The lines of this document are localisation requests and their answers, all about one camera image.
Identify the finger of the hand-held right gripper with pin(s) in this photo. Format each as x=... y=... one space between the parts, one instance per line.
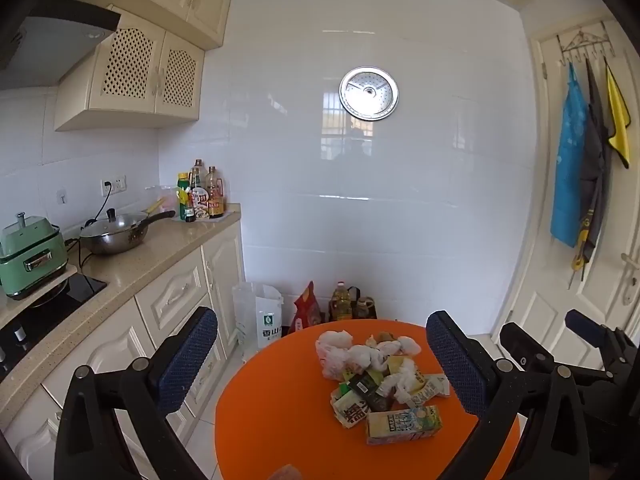
x=522 y=342
x=584 y=325

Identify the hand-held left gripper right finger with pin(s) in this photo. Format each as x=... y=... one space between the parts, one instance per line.
x=457 y=360

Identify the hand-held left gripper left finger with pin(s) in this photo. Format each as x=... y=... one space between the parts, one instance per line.
x=186 y=355

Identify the cream sauce packet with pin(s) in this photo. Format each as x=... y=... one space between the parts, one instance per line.
x=431 y=387

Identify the white tissue wad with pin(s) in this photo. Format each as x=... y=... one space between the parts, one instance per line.
x=404 y=382
x=365 y=356
x=406 y=346

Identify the brown scrap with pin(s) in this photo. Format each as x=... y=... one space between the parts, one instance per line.
x=382 y=337

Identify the drink carton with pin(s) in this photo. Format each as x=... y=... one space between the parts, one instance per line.
x=402 y=425

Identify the black snack packet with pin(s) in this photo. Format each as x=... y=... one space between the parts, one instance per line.
x=362 y=385

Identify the yellow white snack packet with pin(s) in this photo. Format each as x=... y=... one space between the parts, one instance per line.
x=350 y=411

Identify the white plastic bag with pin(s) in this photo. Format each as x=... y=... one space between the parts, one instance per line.
x=334 y=350

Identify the cream kitchen base cabinet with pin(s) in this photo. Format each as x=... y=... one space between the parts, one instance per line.
x=170 y=295

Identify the white panel door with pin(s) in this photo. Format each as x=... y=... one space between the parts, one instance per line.
x=540 y=280

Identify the clear plastic bag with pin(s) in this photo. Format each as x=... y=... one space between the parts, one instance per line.
x=244 y=315

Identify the white bag with green logo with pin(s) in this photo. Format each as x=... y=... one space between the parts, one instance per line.
x=269 y=320

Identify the dark lidded jar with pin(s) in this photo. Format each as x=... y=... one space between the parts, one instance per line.
x=365 y=308

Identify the orange round table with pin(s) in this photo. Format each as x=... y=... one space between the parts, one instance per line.
x=280 y=410

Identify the red bag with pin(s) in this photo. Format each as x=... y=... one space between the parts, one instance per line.
x=305 y=310

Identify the yellow cooking oil bottle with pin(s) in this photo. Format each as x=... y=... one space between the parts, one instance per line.
x=341 y=305

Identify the black induction cooktop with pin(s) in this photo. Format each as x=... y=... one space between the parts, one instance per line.
x=75 y=290

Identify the steel wok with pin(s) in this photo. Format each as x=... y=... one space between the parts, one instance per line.
x=112 y=244

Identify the glass wok lid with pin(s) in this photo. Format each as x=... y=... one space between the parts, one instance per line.
x=120 y=221

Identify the blue apron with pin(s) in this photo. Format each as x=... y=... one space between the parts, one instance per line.
x=567 y=170

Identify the amber bottle with red label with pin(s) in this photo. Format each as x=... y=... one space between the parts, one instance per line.
x=215 y=197

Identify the clear plastic container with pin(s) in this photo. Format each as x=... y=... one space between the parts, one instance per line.
x=160 y=195

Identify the green yellow bottle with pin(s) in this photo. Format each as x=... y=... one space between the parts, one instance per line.
x=183 y=192

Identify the grey apron with yellow trim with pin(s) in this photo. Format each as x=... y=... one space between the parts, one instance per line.
x=592 y=160

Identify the dark sauce bottle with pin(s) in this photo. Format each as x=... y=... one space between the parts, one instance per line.
x=199 y=180

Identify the green countertop appliance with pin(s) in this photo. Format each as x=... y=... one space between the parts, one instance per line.
x=30 y=265

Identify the yellow cloth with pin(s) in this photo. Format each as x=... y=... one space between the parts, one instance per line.
x=619 y=120

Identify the metal over-door hook rack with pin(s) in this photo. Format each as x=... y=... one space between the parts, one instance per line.
x=581 y=38

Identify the cream lattice door cabinet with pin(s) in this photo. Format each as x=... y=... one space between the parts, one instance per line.
x=130 y=67

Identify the dark range hood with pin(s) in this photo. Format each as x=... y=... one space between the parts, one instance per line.
x=50 y=45

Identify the white wall socket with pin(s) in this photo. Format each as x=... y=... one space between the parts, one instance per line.
x=117 y=185

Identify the cream upper wall cabinet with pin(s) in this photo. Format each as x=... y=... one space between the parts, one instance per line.
x=200 y=0

